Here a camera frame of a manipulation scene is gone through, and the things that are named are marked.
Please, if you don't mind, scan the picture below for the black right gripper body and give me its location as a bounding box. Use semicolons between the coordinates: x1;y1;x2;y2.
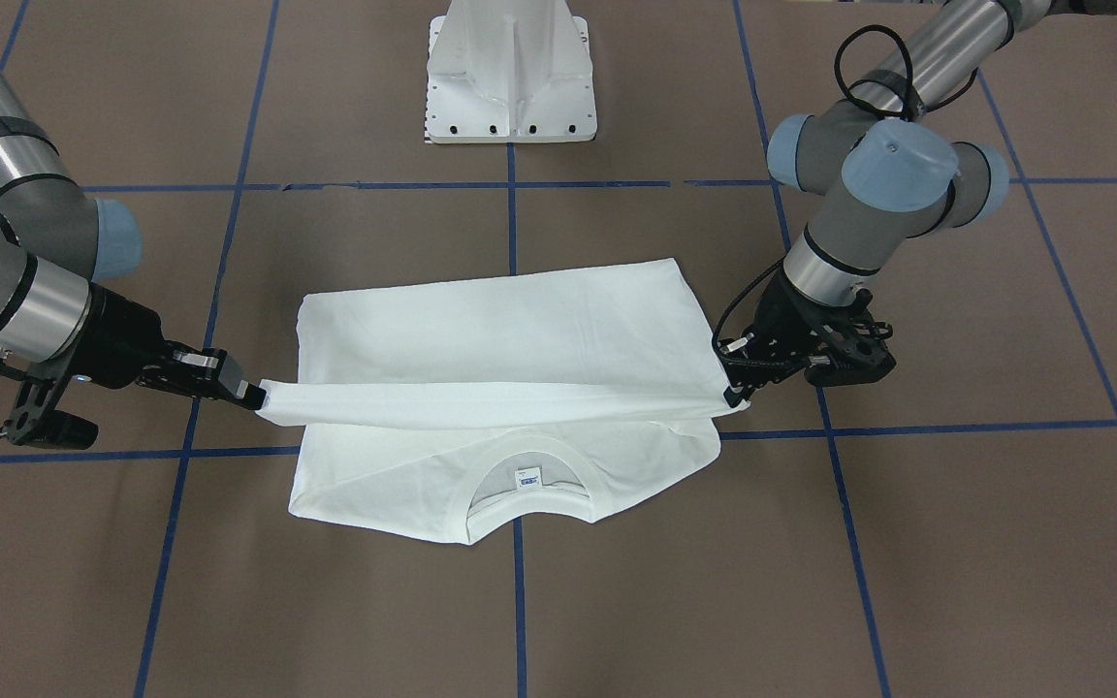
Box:
54;283;174;389

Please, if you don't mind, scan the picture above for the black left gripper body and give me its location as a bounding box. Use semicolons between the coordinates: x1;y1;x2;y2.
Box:
714;267;897;388

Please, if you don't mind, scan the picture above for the white printed t-shirt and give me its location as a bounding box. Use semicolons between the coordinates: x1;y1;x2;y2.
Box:
260;258;735;545

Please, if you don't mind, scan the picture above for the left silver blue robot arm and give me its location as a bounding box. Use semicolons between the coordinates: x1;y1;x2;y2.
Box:
713;1;1050;407

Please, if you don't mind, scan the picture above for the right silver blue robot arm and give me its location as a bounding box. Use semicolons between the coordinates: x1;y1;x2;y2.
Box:
0;70;266;410

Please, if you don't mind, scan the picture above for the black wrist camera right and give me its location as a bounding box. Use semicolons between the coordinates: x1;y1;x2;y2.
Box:
0;350;99;450

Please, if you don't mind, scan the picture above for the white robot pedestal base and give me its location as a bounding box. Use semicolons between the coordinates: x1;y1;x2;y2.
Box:
423;1;598;144

